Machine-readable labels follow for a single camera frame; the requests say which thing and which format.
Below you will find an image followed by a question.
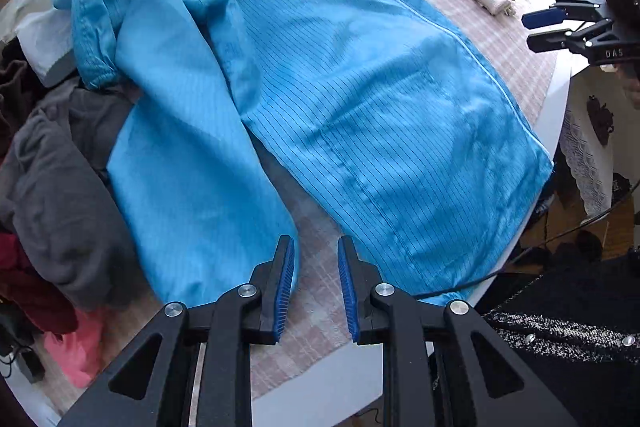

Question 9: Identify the pink garment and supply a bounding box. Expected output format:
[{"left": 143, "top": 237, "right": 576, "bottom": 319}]
[{"left": 43, "top": 309, "right": 106, "bottom": 389}]

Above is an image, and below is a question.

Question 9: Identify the blue striped work coat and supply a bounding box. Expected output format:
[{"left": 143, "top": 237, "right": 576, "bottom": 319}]
[{"left": 52, "top": 0, "right": 556, "bottom": 308}]

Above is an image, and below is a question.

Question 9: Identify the dark brown garment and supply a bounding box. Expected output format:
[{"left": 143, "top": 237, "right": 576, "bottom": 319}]
[{"left": 0, "top": 38, "right": 41, "bottom": 158}]

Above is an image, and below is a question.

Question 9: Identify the grey dark garment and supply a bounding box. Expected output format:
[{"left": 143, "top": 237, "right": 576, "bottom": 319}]
[{"left": 1, "top": 78, "right": 143, "bottom": 311}]

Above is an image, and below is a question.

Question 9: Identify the black power adapter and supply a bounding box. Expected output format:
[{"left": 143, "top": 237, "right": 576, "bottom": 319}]
[{"left": 13, "top": 347, "right": 46, "bottom": 384}]

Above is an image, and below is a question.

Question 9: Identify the white grey garment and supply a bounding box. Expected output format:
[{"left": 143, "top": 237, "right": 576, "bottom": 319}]
[{"left": 1, "top": 0, "right": 76, "bottom": 88}]

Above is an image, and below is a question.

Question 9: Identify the maroon garment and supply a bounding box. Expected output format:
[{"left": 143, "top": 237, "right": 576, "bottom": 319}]
[{"left": 1, "top": 232, "right": 78, "bottom": 336}]

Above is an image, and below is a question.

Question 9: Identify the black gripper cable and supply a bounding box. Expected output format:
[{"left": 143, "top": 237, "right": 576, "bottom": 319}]
[{"left": 414, "top": 178, "right": 640, "bottom": 301}]

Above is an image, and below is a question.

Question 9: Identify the person right hand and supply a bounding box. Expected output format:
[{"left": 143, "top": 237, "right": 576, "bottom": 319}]
[{"left": 616, "top": 64, "right": 640, "bottom": 110}]

